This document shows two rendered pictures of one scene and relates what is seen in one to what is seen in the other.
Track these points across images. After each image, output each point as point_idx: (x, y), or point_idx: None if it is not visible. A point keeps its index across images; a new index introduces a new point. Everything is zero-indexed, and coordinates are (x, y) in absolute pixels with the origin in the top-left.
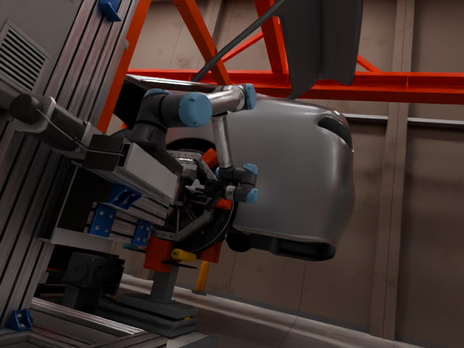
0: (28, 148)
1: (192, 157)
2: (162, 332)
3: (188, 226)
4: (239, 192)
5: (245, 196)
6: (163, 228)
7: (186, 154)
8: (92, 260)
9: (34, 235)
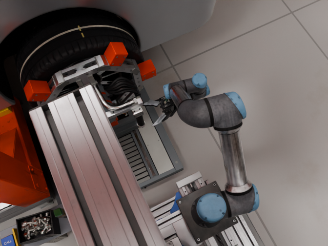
0: None
1: (98, 71)
2: (135, 128)
3: (127, 100)
4: (196, 99)
5: (202, 97)
6: (68, 84)
7: (89, 72)
8: None
9: None
